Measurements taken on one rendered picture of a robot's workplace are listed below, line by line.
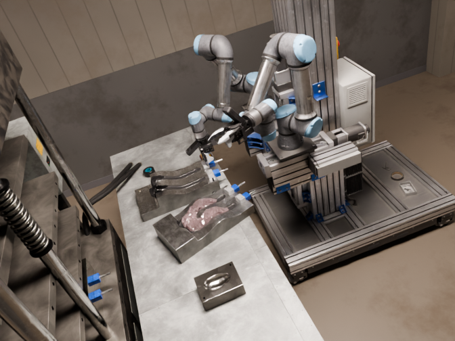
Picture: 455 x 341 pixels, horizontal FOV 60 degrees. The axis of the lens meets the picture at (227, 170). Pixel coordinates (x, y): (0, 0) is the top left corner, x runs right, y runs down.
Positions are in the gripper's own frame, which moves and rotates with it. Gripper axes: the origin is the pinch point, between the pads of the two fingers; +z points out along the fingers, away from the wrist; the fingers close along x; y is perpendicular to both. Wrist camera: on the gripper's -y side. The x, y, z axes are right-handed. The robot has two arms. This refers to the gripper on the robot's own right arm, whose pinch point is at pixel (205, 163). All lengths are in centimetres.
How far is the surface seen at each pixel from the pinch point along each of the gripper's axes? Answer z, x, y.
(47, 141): -55, -9, -74
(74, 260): -13, -54, -80
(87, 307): -12, -84, -76
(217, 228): 5, -53, -11
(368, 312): 91, -85, 59
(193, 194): 5.6, -17.7, -14.9
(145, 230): 11, -25, -49
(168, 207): 7.8, -17.7, -31.1
